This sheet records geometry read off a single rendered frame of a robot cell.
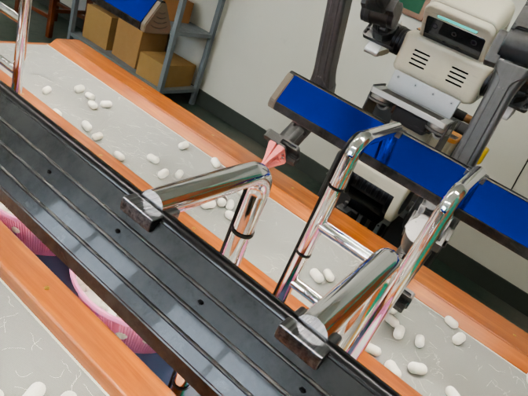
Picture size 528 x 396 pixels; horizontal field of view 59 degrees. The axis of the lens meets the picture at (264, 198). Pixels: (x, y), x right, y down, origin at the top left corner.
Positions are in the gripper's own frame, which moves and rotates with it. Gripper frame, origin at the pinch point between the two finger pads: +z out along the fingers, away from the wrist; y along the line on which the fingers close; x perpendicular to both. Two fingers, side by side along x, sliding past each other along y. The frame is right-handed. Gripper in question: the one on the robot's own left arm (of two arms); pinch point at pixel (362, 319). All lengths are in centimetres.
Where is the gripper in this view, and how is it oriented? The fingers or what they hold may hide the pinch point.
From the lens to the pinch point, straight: 93.5
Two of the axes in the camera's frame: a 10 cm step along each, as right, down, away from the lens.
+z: -6.5, 6.8, -3.4
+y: 7.5, 5.3, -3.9
